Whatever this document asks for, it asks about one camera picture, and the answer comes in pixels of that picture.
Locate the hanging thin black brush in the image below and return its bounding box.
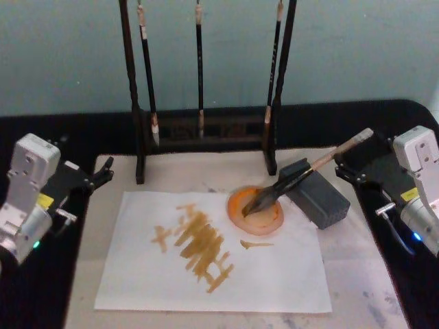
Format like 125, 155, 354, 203
195, 0, 206, 140

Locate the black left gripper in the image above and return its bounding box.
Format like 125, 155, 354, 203
36, 156, 115, 223

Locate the hanging brush with white tip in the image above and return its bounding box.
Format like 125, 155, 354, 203
137, 0, 161, 147

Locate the hanging brush with brown tip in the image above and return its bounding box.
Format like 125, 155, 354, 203
262, 0, 285, 142

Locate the black table cloth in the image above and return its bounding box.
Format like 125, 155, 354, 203
0, 99, 439, 329

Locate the dark wooden brush rack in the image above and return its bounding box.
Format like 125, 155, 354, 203
118, 0, 298, 185

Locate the grey rectangular block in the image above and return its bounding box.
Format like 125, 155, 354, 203
279, 158, 351, 230

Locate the left gripper cable with plug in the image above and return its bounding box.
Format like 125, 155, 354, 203
51, 208, 78, 239

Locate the orange round dish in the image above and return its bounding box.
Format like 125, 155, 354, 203
226, 184, 285, 236

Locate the right gripper cable with plug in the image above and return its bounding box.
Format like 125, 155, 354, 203
375, 202, 416, 256

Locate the gripper cable with plug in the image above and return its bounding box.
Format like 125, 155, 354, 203
375, 202, 416, 256
51, 208, 78, 239

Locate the white paper sheet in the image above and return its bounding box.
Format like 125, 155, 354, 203
94, 191, 333, 314

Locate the pale felt mat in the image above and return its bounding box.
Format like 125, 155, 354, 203
64, 147, 411, 329

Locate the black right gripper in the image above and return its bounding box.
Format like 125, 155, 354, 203
333, 133, 420, 208

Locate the large brush with pale handle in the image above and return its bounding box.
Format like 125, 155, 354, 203
241, 127, 375, 218

